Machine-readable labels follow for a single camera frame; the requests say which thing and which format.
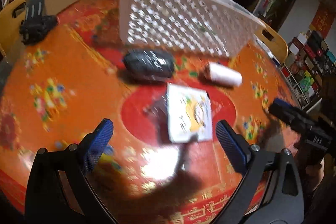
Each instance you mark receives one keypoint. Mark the person's right hand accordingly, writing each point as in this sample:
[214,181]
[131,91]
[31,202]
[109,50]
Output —
[310,175]

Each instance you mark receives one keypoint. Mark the white perforated plastic basket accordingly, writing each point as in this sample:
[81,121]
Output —
[218,28]

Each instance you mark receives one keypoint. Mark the black mount device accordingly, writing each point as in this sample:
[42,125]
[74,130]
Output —
[36,25]

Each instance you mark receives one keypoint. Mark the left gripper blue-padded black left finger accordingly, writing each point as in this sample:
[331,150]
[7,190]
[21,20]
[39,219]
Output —
[58,190]

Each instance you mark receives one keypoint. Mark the black plastic-wrapped bundle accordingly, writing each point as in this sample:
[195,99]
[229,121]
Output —
[149,65]

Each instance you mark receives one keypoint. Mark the red floral tablecloth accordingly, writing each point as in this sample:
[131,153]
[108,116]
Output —
[59,91]

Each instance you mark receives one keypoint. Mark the white cartoon tissue packet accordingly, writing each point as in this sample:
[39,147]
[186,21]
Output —
[188,114]

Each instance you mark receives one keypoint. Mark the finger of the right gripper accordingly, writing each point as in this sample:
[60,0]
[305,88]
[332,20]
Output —
[290,115]
[282,103]

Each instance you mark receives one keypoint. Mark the wooden chair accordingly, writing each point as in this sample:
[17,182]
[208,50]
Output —
[11,17]
[275,43]

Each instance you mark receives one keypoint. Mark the shelf with boxes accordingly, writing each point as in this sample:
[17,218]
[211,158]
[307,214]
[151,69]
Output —
[308,60]

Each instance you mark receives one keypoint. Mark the white towel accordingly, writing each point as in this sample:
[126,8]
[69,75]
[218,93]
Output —
[222,75]

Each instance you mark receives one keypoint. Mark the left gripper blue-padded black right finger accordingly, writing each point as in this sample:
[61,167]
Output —
[283,197]

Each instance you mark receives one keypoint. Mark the left wooden chair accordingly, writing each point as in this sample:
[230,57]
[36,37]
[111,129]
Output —
[11,17]

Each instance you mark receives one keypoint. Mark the wooden chair back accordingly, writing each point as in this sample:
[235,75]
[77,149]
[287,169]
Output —
[275,43]

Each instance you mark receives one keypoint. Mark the red wall couplet poster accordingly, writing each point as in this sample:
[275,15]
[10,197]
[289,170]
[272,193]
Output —
[323,20]

